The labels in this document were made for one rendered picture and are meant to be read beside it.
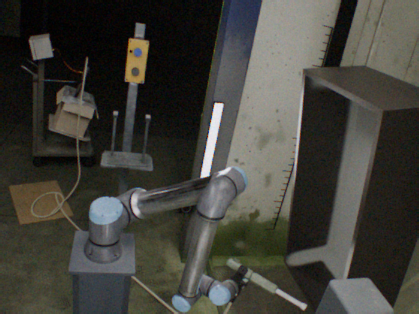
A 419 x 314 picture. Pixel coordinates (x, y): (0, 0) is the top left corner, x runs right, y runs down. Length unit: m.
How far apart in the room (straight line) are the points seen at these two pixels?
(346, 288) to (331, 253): 2.13
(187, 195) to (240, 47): 1.02
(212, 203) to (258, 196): 1.30
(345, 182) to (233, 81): 0.89
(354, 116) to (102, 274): 1.49
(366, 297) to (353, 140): 1.77
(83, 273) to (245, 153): 1.28
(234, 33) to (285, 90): 0.50
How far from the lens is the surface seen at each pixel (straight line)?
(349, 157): 2.15
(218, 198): 1.38
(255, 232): 2.83
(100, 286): 1.87
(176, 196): 1.62
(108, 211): 1.71
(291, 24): 2.31
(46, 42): 3.83
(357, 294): 0.38
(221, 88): 2.25
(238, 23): 2.20
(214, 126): 2.30
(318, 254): 2.47
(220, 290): 1.76
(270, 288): 2.04
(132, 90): 2.40
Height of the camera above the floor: 1.86
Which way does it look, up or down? 23 degrees down
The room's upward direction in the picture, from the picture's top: 11 degrees clockwise
